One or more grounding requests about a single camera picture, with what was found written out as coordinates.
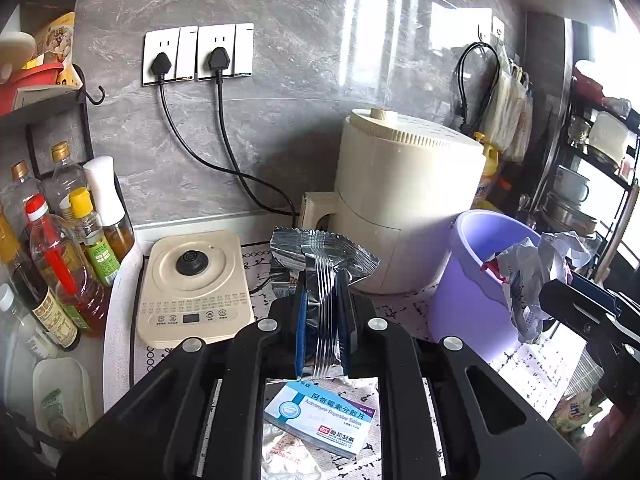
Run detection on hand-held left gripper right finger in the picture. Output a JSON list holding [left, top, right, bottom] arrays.
[[335, 275, 586, 480]]

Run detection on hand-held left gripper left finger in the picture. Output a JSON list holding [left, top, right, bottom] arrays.
[[55, 280, 308, 480]]

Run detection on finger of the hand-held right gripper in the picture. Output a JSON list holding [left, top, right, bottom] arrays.
[[539, 280, 608, 341], [570, 272, 640, 321]]

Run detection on white paper wrapper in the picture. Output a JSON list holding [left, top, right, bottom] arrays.
[[481, 231, 593, 345]]

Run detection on silver foil snack wrapper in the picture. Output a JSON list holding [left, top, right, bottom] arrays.
[[270, 226, 382, 378]]

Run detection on purple plastic basin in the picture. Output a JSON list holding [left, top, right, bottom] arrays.
[[428, 209, 556, 358]]

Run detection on printed plastic packet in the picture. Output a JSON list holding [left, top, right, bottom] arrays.
[[552, 390, 601, 448]]

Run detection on stacked steel pots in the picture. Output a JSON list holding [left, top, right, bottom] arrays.
[[542, 192, 598, 235]]

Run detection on white blue medicine box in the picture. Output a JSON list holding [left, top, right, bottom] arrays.
[[263, 381, 381, 459]]

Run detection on patterned white table mat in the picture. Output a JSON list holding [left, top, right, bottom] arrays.
[[102, 242, 608, 480]]

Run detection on cream electric kettle base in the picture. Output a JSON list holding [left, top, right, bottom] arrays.
[[136, 230, 257, 348]]

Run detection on white enamel mug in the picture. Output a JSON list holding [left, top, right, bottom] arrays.
[[555, 165, 591, 203]]

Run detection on clear plastic wrapper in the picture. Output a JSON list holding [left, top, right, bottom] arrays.
[[261, 422, 326, 480]]

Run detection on black dish rack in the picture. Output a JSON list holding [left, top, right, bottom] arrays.
[[530, 60, 640, 271]]

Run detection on white lidded container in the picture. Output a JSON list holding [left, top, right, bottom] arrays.
[[587, 111, 632, 161]]

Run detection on cream air fryer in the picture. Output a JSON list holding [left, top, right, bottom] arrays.
[[299, 108, 487, 295]]

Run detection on yellow detergent pump bottle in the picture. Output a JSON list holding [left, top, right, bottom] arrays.
[[472, 131, 501, 211]]

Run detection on clear drinking glass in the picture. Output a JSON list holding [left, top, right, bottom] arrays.
[[567, 115, 591, 148]]

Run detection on hanging clear plastic bag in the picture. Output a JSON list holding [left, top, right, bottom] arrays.
[[502, 67, 535, 163]]

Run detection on hanging white printed bag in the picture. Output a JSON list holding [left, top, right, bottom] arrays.
[[484, 57, 523, 148]]

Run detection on yellow cap green label bottle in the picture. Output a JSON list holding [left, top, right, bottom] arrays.
[[69, 187, 122, 287]]

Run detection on window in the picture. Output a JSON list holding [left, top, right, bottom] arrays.
[[565, 0, 640, 281]]

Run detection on dark sauce bottle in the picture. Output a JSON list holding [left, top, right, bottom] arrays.
[[0, 210, 81, 351]]

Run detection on clear plastic container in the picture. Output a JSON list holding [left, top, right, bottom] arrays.
[[32, 357, 96, 443]]

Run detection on oil dispenser white top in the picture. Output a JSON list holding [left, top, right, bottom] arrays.
[[82, 155, 136, 256]]

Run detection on red cap oil bottle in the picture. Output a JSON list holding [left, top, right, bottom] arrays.
[[24, 194, 108, 337]]

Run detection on clear bottle white cap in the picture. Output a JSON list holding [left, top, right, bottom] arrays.
[[0, 282, 58, 361]]

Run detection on clear bottle gold cap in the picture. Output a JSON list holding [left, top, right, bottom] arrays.
[[42, 141, 88, 211]]

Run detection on clear bottle brown cap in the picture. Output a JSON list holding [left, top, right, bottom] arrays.
[[0, 160, 43, 226]]

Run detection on red plastic bowl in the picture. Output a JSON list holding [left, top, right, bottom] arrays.
[[0, 62, 65, 116]]

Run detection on yellow snack bag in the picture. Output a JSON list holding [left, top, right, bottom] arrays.
[[32, 11, 76, 86]]

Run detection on hanging coiled black cable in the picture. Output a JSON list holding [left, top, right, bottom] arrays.
[[456, 41, 502, 133]]

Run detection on white wall hook rack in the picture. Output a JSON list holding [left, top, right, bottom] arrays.
[[477, 15, 506, 41]]

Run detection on black wall shelf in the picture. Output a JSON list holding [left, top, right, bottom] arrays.
[[0, 0, 106, 181]]

